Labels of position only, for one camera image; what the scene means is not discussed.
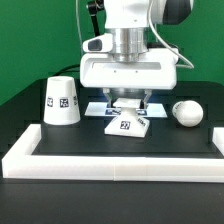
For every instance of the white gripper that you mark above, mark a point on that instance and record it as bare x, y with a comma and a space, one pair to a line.
154, 69

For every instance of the white lamp base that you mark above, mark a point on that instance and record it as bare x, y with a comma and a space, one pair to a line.
128, 122

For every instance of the white lamp bulb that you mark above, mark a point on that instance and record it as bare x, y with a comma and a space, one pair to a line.
188, 113

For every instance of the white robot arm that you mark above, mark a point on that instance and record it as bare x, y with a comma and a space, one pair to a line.
121, 61

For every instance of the white lamp shade cone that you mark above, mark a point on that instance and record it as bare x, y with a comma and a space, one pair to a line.
61, 102

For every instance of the white sheet with markers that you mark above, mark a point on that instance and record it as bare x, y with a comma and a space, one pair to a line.
153, 110

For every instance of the white U-shaped fence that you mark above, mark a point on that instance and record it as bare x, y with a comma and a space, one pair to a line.
21, 162

